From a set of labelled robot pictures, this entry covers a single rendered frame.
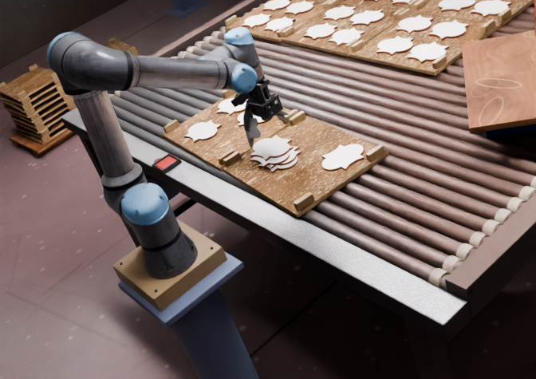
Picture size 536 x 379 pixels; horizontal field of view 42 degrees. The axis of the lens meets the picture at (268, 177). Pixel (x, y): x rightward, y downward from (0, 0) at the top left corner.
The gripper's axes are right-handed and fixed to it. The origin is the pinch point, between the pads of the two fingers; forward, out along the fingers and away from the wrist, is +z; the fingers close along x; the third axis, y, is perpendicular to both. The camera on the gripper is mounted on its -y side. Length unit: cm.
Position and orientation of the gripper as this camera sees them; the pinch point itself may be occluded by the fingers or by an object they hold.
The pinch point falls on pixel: (267, 134)
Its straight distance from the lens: 218.7
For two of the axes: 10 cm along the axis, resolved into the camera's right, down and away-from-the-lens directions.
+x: 6.9, -5.6, 4.6
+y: 6.7, 2.3, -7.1
